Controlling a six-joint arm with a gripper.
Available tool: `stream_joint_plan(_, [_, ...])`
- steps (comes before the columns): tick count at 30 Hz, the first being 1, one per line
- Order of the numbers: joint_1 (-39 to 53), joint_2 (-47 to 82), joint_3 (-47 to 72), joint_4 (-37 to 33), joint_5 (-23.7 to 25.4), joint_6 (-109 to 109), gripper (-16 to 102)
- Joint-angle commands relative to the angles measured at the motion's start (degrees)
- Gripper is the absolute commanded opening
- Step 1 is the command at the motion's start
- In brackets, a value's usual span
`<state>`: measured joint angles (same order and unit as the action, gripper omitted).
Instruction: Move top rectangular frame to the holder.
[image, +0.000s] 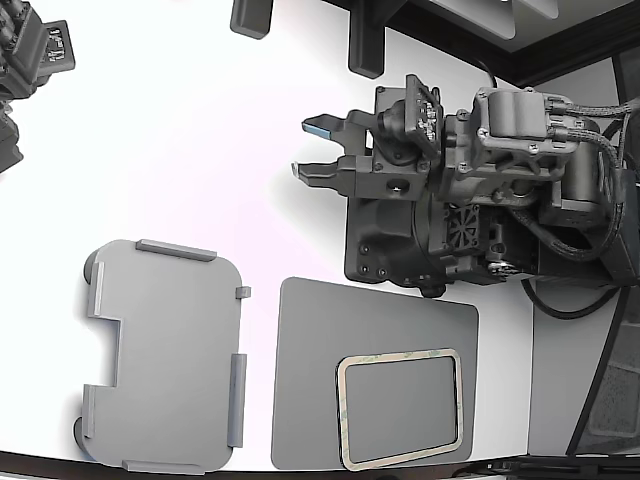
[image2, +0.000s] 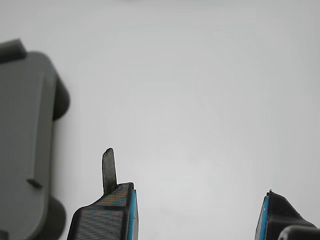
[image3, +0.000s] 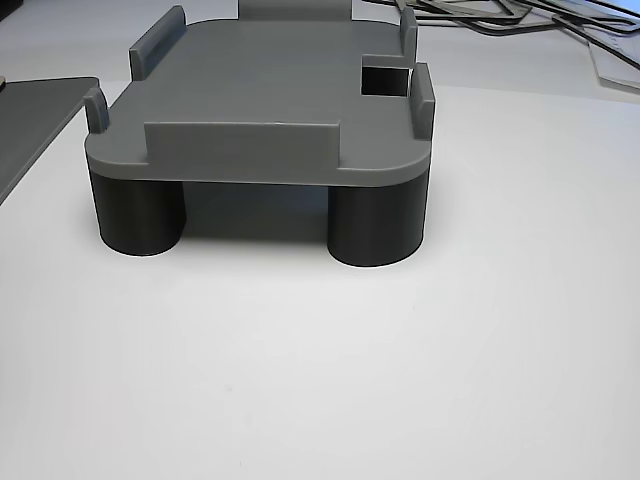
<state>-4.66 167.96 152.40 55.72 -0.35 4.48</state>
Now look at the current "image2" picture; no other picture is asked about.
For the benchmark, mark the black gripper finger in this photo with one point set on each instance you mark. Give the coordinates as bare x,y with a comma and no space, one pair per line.
100,222
276,212

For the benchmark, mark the grey plastic holder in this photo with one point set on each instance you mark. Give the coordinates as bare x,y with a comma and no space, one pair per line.
22,120

